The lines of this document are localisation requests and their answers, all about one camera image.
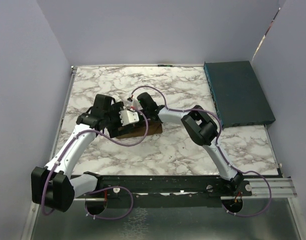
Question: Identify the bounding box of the green black marker pen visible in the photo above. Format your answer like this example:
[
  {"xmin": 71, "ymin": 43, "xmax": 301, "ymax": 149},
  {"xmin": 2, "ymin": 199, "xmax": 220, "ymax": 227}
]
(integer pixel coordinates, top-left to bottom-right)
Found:
[{"xmin": 157, "ymin": 64, "xmax": 174, "ymax": 67}]

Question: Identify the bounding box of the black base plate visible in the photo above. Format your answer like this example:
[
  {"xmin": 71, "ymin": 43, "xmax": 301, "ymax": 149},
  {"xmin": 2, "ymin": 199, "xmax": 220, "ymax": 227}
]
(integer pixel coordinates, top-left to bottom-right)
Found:
[{"xmin": 42, "ymin": 174, "xmax": 253, "ymax": 208}]

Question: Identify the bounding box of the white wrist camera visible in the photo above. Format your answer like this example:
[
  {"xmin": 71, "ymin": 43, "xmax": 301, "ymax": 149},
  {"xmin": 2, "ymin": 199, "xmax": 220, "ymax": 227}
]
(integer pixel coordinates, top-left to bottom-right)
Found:
[
  {"xmin": 127, "ymin": 97, "xmax": 139, "ymax": 109},
  {"xmin": 119, "ymin": 109, "xmax": 139, "ymax": 126}
]

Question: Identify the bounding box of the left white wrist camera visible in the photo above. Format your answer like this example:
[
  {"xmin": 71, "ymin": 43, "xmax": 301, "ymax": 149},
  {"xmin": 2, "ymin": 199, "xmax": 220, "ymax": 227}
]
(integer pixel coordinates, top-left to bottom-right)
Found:
[{"xmin": 119, "ymin": 109, "xmax": 139, "ymax": 126}]

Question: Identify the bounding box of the dark teal flat box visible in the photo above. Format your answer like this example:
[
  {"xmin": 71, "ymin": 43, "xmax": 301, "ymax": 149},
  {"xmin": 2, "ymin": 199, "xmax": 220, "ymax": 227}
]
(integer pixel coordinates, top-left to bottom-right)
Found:
[{"xmin": 203, "ymin": 60, "xmax": 275, "ymax": 128}]

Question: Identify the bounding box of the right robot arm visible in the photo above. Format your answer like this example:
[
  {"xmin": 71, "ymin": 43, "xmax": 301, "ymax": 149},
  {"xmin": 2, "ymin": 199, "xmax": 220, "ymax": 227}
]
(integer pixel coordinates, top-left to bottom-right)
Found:
[{"xmin": 137, "ymin": 92, "xmax": 244, "ymax": 196}]

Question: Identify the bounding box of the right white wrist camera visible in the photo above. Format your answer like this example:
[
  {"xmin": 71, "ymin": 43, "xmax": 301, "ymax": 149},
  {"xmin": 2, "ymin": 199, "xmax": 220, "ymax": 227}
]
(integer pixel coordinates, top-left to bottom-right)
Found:
[{"xmin": 127, "ymin": 97, "xmax": 139, "ymax": 109}]

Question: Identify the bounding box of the brown cloth napkin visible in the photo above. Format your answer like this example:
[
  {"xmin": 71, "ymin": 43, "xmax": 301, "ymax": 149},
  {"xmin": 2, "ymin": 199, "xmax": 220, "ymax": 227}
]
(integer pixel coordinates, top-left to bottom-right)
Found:
[{"xmin": 115, "ymin": 121, "xmax": 163, "ymax": 139}]

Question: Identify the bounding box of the aluminium rail frame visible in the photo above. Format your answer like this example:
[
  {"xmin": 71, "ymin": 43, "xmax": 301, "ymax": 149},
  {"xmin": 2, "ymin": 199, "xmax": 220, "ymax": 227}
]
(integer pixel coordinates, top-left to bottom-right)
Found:
[{"xmin": 31, "ymin": 178, "xmax": 297, "ymax": 201}]

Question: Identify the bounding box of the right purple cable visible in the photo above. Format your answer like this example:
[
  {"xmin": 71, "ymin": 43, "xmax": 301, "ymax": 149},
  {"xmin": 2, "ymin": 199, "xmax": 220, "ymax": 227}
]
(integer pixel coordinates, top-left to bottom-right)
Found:
[{"xmin": 129, "ymin": 85, "xmax": 273, "ymax": 218}]

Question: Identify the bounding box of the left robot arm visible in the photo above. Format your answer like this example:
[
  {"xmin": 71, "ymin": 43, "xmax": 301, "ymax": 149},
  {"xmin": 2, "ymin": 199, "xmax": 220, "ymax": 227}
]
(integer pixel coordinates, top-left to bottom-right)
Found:
[{"xmin": 31, "ymin": 94, "xmax": 148, "ymax": 212}]

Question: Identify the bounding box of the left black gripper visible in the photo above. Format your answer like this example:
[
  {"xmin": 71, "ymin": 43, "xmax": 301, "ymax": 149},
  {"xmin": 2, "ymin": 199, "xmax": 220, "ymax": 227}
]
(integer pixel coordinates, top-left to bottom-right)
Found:
[{"xmin": 104, "ymin": 101, "xmax": 131, "ymax": 137}]

